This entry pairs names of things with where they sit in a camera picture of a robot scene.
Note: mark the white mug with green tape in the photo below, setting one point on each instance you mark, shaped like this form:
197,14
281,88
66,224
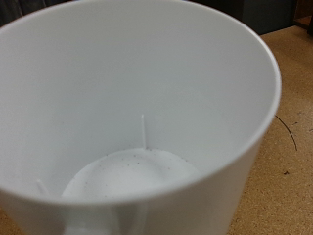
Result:
130,98

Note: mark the black curtain backdrop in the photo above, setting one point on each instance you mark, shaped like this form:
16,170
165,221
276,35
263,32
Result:
267,13

